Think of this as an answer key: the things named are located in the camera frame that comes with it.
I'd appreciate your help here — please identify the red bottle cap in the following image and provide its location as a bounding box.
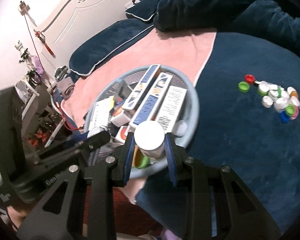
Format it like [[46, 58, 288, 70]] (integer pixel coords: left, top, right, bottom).
[[244, 74, 256, 85]]

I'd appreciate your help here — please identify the gold metal lid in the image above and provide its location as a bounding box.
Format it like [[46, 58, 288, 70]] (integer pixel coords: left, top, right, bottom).
[[132, 146, 143, 168]]

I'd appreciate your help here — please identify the dark blue pillow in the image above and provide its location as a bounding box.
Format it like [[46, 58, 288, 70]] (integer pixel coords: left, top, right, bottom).
[[69, 18, 154, 76], [126, 0, 161, 23]]

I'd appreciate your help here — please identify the pink bottle cap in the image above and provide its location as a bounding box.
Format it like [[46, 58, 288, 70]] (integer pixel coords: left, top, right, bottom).
[[290, 107, 299, 120]]

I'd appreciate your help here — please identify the small green bottle cap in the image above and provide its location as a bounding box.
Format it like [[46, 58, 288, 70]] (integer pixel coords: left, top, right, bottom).
[[238, 81, 250, 93]]

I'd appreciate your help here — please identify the white headboard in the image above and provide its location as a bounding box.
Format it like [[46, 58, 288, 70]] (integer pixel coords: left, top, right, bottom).
[[38, 0, 131, 68]]

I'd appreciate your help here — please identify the orange dot medicine box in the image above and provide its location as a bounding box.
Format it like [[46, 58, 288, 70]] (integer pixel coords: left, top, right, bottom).
[[110, 107, 130, 127]]

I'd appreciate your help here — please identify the dark blue bedspread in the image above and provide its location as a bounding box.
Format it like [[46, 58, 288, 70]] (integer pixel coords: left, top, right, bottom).
[[135, 31, 300, 240]]

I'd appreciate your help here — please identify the blue bottle cap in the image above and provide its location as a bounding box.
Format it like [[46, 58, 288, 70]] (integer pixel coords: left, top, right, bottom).
[[279, 111, 290, 124]]

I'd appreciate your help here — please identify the white cap with label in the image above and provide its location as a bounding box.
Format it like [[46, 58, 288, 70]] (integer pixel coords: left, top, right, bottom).
[[268, 89, 279, 101]]

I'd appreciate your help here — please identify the dark blue quilt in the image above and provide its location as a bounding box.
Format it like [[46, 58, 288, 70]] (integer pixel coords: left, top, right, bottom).
[[154, 0, 300, 57]]

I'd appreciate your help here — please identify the green edge cap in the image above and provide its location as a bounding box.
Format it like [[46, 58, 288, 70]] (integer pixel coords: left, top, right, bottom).
[[136, 155, 149, 169]]

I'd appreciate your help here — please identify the large white jar lid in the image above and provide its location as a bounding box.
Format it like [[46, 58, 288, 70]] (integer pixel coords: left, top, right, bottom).
[[134, 120, 165, 159]]

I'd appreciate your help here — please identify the orange bottle cap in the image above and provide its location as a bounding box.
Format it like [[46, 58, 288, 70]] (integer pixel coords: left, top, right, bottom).
[[290, 90, 299, 99]]

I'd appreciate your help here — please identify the light blue mesh basket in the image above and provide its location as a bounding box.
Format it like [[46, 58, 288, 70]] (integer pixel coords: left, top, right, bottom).
[[84, 64, 199, 179]]

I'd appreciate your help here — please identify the blue white medicine box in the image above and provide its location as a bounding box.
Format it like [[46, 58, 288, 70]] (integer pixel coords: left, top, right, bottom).
[[122, 64, 161, 111]]

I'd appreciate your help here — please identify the white ribbed cap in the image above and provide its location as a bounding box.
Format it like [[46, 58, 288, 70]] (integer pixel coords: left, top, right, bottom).
[[273, 97, 288, 113]]

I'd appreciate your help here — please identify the white yellow medicine box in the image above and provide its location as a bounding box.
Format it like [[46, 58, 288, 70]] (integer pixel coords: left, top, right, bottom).
[[88, 96, 114, 131]]

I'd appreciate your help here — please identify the white text medicine box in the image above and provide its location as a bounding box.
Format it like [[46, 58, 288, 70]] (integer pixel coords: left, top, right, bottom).
[[155, 86, 187, 133]]

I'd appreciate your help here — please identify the pink blanket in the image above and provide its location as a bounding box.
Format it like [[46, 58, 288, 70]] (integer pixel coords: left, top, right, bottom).
[[61, 28, 218, 205]]

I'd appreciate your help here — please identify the large green bottle cap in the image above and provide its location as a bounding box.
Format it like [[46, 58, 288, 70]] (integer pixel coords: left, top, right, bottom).
[[285, 104, 296, 117]]

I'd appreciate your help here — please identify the red tassel ornament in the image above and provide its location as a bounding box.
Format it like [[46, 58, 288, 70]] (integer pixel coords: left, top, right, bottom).
[[33, 29, 55, 57]]

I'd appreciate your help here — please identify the blue orange medicine box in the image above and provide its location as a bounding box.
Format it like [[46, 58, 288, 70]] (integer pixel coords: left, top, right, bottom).
[[129, 72, 173, 129]]

